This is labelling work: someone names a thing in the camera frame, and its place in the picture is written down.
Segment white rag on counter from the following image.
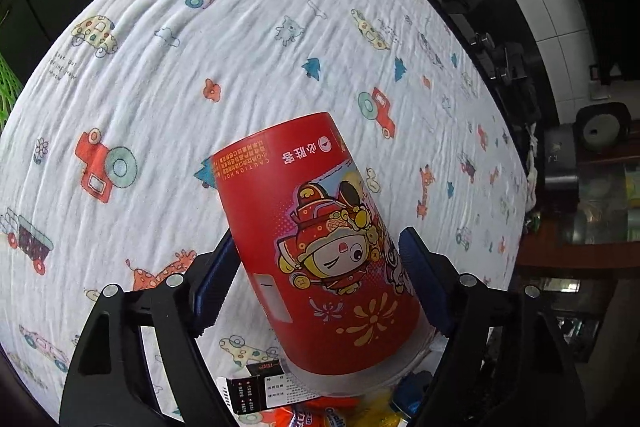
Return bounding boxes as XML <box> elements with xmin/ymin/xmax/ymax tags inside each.
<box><xmin>525</xmin><ymin>122</ymin><xmax>538</xmax><ymax>212</ymax></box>

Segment white patterned table cloth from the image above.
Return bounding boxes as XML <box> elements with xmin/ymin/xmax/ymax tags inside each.
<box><xmin>1</xmin><ymin>0</ymin><xmax>526</xmax><ymax>418</ymax></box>

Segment blue white milk carton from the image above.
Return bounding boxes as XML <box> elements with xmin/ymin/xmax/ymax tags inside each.
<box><xmin>390</xmin><ymin>371</ymin><xmax>433</xmax><ymax>419</ymax></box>

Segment black rice cooker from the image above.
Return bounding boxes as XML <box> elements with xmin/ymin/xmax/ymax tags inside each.
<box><xmin>540</xmin><ymin>102</ymin><xmax>639</xmax><ymax>211</ymax></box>

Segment black gas stove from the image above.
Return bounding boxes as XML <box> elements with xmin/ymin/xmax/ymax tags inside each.
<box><xmin>431</xmin><ymin>0</ymin><xmax>552</xmax><ymax>152</ymax></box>

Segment green perforated plastic basket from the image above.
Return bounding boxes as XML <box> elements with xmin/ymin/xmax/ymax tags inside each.
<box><xmin>0</xmin><ymin>55</ymin><xmax>23</xmax><ymax>129</ymax></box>

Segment black white medicine box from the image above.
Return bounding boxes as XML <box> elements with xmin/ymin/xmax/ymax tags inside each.
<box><xmin>215</xmin><ymin>361</ymin><xmax>319</xmax><ymax>415</ymax></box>

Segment red cartoon paper cup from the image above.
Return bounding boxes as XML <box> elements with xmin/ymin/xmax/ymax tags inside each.
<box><xmin>213</xmin><ymin>113</ymin><xmax>434</xmax><ymax>397</ymax></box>

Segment yellow plastic wrapper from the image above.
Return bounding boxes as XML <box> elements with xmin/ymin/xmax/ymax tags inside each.
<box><xmin>347</xmin><ymin>390</ymin><xmax>408</xmax><ymax>427</ymax></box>

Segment orange wafer snack packet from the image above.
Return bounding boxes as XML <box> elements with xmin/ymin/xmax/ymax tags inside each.
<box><xmin>272</xmin><ymin>397</ymin><xmax>360</xmax><ymax>427</ymax></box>

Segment wooden glass cabinet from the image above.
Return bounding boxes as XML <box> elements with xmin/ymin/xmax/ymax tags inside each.
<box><xmin>513</xmin><ymin>150</ymin><xmax>639</xmax><ymax>363</ymax></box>

